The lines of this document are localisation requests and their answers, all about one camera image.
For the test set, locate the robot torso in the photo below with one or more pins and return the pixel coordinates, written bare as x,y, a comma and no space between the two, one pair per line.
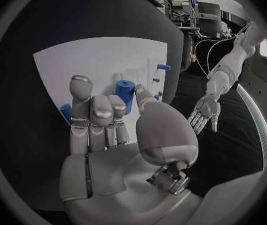
260,75

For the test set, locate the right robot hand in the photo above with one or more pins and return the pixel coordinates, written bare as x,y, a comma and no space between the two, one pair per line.
114,172

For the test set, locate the metal equipment rack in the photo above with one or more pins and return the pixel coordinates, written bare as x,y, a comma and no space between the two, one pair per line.
191,7

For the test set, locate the blue cylinder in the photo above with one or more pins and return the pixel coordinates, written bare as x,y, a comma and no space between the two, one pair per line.
124,90

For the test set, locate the blue block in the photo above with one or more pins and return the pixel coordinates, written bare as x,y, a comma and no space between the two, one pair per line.
66,112

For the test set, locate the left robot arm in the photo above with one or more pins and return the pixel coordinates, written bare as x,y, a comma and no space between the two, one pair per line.
236,56

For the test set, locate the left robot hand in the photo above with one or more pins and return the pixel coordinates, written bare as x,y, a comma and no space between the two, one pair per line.
203,108

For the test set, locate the blue peg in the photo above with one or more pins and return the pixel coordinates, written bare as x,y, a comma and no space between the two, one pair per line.
163,67
157,97
160,93
156,80

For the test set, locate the white task board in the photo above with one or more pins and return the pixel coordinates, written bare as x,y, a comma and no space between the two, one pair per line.
89,60

